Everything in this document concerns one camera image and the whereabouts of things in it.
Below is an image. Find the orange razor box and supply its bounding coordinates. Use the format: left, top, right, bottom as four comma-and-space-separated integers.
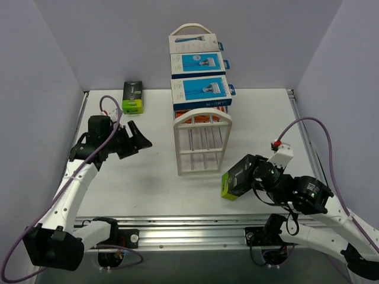
174, 109, 190, 119

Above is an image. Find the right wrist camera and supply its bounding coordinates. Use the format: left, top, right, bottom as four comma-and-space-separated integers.
268, 141, 294, 170

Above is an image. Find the white and chrome shelf rack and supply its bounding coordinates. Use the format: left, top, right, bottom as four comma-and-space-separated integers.
169, 23, 233, 176

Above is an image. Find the green black razor box front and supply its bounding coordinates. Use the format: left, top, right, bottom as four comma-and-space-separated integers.
221, 154, 256, 201

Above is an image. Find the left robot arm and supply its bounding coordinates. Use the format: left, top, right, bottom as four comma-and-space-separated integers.
23, 114, 152, 271

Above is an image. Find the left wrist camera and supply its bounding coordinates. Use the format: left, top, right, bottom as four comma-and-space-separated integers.
100, 109, 123, 122

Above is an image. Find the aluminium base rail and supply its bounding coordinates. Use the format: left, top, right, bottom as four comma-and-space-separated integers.
73, 214, 355, 254

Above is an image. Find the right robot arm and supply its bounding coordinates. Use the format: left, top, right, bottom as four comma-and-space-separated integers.
246, 154, 378, 280

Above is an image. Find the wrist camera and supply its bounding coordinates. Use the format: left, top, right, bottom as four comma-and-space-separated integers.
268, 141, 294, 170
100, 109, 123, 122

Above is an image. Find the blue Harry's razor box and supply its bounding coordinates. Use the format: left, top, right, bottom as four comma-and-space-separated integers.
171, 52, 230, 79
171, 75, 236, 111

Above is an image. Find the green black razor box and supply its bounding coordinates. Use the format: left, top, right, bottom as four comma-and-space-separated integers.
122, 80, 144, 115
221, 154, 256, 201

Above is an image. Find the orange Gillette Fusion box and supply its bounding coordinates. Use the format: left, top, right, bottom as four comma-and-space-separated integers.
194, 106, 228, 123

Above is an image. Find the white Harry's razor box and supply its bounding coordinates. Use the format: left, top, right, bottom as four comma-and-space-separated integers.
168, 34, 224, 54

